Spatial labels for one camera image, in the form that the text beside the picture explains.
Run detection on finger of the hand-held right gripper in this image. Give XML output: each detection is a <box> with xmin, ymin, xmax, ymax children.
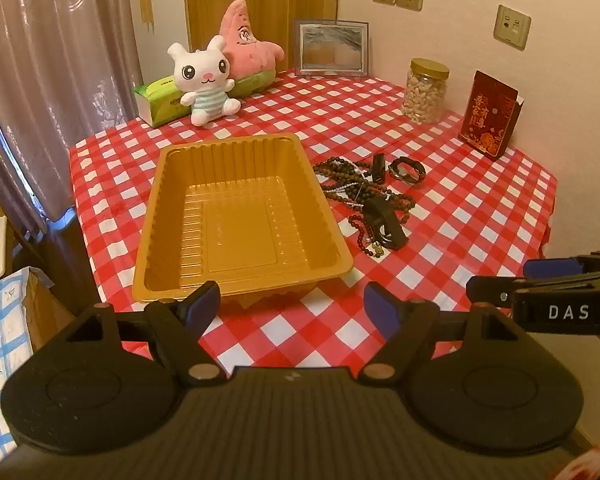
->
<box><xmin>466</xmin><ymin>268</ymin><xmax>600</xmax><ymax>307</ymax></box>
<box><xmin>524</xmin><ymin>250</ymin><xmax>600</xmax><ymax>281</ymax></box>

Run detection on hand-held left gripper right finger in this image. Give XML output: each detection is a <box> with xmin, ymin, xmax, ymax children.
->
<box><xmin>359</xmin><ymin>281</ymin><xmax>524</xmax><ymax>387</ymax></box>

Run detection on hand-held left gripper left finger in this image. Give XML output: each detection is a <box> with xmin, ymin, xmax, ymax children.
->
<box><xmin>55</xmin><ymin>280</ymin><xmax>228</xmax><ymax>388</ymax></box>

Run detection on dark red bead bracelet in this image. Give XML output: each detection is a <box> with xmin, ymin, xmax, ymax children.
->
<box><xmin>348</xmin><ymin>214</ymin><xmax>384</xmax><ymax>261</ymax></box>

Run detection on black hair clip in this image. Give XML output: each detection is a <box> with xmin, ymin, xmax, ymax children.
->
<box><xmin>361</xmin><ymin>196</ymin><xmax>410</xmax><ymax>252</ymax></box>

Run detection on golden plastic tray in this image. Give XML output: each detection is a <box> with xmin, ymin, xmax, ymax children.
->
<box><xmin>131</xmin><ymin>133</ymin><xmax>355</xmax><ymax>311</ymax></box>

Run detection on thin silver chain necklace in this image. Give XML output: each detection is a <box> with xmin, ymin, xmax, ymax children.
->
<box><xmin>320</xmin><ymin>172</ymin><xmax>378</xmax><ymax>198</ymax></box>

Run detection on black bangle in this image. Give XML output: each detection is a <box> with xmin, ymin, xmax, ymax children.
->
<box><xmin>388</xmin><ymin>157</ymin><xmax>426</xmax><ymax>185</ymax></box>

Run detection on dark brown bead necklace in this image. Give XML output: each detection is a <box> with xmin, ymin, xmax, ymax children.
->
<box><xmin>313</xmin><ymin>156</ymin><xmax>417</xmax><ymax>222</ymax></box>

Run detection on red white checkered tablecloth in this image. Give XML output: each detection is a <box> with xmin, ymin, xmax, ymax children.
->
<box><xmin>69</xmin><ymin>67</ymin><xmax>558</xmax><ymax>376</ymax></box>

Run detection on cardboard box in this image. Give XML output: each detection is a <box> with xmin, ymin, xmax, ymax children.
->
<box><xmin>20</xmin><ymin>266</ymin><xmax>77</xmax><ymax>357</ymax></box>

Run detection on red gold printed box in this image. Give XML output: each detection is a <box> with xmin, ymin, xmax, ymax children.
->
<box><xmin>457</xmin><ymin>70</ymin><xmax>526</xmax><ymax>162</ymax></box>

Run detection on blue white checked cloth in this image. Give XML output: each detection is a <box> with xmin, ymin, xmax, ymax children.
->
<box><xmin>0</xmin><ymin>267</ymin><xmax>37</xmax><ymax>461</ymax></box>

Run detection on peanut jar with gold lid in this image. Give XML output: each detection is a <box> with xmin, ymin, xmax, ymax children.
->
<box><xmin>401</xmin><ymin>58</ymin><xmax>451</xmax><ymax>125</ymax></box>

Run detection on white rabbit plush toy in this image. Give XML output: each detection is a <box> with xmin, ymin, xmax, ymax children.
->
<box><xmin>167</xmin><ymin>35</ymin><xmax>242</xmax><ymax>127</ymax></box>

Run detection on pink starfish plush toy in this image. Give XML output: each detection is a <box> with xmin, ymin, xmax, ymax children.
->
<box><xmin>215</xmin><ymin>0</ymin><xmax>286</xmax><ymax>97</ymax></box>

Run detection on grey sheer curtain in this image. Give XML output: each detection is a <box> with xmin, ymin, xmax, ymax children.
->
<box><xmin>0</xmin><ymin>0</ymin><xmax>146</xmax><ymax>233</ymax></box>

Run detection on wooden door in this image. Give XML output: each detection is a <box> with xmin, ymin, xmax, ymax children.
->
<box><xmin>182</xmin><ymin>0</ymin><xmax>341</xmax><ymax>70</ymax></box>

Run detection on beige wall switch socket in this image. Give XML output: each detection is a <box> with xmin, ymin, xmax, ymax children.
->
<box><xmin>494</xmin><ymin>4</ymin><xmax>532</xmax><ymax>51</ymax></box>

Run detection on clear picture frame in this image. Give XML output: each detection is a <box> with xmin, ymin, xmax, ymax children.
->
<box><xmin>294</xmin><ymin>18</ymin><xmax>370</xmax><ymax>78</ymax></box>

